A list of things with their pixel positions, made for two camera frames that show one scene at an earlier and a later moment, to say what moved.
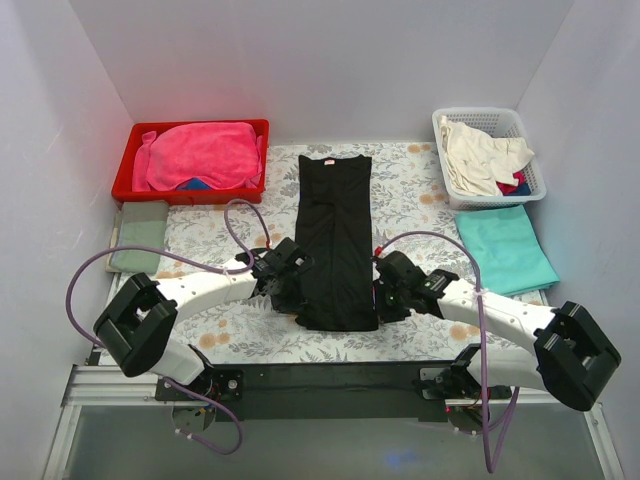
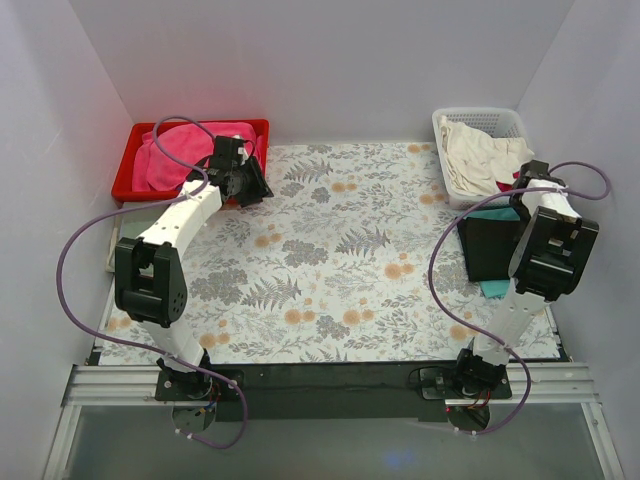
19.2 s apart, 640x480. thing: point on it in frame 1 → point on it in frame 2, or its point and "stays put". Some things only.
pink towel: x=224 y=155 stays put
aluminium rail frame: x=136 y=385 stays put
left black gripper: x=282 y=295 → x=255 y=179
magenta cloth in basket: x=506 y=188 stays put
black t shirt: x=335 y=226 → x=488 y=245
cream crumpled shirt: x=477 y=162 stays put
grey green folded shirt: x=138 y=224 stays put
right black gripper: x=388 y=303 → x=518 y=197
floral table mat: x=412 y=215 stays put
